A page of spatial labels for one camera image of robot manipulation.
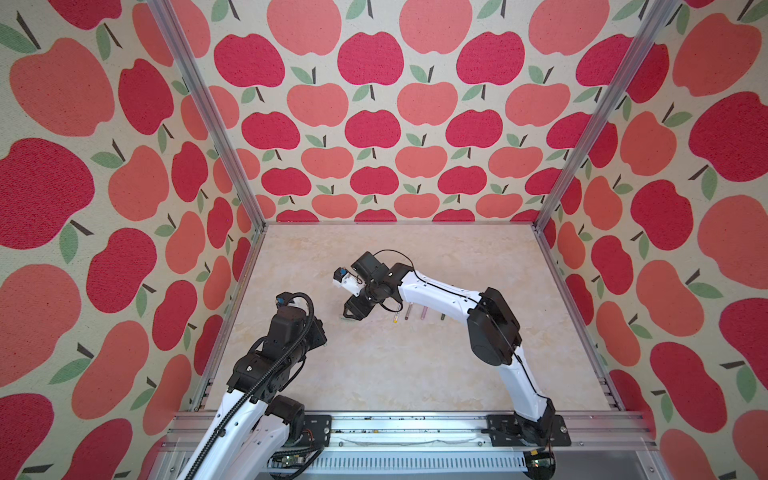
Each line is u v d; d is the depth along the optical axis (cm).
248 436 47
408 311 75
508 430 73
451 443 73
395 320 94
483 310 52
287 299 66
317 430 75
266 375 49
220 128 93
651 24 71
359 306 80
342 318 86
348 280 80
